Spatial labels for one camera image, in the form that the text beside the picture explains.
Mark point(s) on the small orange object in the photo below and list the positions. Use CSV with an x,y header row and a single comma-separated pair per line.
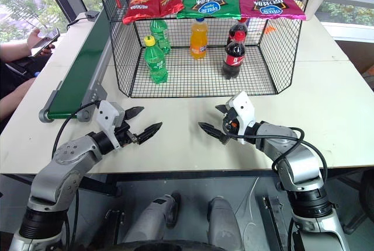
x,y
270,29

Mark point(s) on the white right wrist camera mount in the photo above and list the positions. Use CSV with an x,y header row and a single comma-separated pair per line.
x,y
244,111

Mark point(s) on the orange soda bottle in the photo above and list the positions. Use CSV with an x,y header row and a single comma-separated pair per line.
x,y
198,42

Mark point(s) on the silver left robot leg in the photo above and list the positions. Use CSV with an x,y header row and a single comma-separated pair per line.
x,y
155,219

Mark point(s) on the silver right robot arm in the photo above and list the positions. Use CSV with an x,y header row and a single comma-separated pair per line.
x,y
301,166

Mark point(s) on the silver robot leg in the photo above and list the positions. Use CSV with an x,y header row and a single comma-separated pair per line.
x,y
223,224
155,219

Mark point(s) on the person's bare hand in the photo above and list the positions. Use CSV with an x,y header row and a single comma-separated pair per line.
x,y
35,41

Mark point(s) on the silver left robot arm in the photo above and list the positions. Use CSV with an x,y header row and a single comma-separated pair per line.
x,y
55,175

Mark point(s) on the cola bottle red cap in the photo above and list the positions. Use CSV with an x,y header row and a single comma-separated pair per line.
x,y
237,29
233,58

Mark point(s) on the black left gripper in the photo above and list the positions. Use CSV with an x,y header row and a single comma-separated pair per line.
x,y
124,134

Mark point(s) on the black smartphone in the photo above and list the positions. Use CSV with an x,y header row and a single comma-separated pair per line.
x,y
46,41

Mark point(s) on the dark rounded robot torso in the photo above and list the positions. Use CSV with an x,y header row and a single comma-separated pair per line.
x,y
175,246

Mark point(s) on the person's bare forearm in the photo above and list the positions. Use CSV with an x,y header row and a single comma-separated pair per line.
x,y
13,52

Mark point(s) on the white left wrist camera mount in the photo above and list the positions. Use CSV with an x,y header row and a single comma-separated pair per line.
x,y
106,116

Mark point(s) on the silver right robot leg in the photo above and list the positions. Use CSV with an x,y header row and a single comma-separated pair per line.
x,y
223,224

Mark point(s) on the person's leg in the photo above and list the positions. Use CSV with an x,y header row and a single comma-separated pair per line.
x,y
13,99

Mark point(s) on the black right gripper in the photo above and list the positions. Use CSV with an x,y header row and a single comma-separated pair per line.
x,y
230,121

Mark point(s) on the green soda bottle yellow cap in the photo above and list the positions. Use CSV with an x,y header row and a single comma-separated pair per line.
x,y
156,62

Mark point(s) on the green conveyor belt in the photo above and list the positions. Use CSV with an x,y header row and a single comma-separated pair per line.
x,y
79,67

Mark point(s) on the magenta chips bag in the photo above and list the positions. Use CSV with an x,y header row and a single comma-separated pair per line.
x,y
268,3

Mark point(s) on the black power adapter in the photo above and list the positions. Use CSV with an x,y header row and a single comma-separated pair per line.
x,y
91,14

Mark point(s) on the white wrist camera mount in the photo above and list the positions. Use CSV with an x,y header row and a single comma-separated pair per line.
x,y
106,116
244,111

